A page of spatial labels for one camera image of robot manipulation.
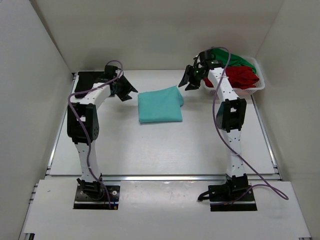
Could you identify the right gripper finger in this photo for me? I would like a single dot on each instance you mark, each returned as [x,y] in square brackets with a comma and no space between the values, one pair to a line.
[186,76]
[191,87]

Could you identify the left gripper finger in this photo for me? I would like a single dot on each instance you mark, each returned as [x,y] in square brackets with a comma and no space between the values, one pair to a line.
[124,98]
[128,86]

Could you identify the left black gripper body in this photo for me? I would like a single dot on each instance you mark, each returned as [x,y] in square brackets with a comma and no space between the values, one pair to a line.
[122,89]

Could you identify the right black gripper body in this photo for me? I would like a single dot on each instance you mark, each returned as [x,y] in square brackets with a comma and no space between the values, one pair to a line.
[195,76]

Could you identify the teal t shirt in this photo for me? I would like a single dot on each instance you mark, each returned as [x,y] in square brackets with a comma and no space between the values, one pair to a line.
[160,106]

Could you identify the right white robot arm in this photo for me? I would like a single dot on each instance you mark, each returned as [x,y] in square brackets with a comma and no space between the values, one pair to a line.
[228,121]

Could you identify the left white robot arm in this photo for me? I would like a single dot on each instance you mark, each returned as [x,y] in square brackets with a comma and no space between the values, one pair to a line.
[83,125]

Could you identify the white plastic basket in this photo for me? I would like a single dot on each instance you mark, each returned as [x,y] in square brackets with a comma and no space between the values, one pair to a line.
[260,85]

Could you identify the folded black t shirt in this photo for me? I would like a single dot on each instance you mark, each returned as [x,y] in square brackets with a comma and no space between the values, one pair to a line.
[86,79]

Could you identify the green t shirt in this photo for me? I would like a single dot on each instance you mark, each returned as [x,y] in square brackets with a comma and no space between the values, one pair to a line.
[235,60]

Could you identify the red t shirt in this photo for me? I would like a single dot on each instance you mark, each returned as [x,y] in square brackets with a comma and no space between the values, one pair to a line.
[242,77]

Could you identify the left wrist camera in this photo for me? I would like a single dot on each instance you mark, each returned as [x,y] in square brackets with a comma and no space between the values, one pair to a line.
[111,70]

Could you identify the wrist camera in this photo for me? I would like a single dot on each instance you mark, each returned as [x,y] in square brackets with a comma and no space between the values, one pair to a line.
[205,56]
[111,70]

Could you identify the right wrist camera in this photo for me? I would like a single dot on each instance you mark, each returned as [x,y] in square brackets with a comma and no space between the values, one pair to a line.
[205,56]

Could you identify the aluminium rail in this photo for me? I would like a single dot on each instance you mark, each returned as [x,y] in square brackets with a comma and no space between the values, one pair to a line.
[164,178]

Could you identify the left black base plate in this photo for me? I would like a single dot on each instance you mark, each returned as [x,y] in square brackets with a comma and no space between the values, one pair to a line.
[96,199]

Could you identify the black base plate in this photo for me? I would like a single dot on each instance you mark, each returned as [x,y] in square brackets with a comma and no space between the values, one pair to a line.
[96,199]
[224,199]

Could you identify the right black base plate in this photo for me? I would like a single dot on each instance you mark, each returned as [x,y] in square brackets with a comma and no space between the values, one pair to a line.
[224,199]

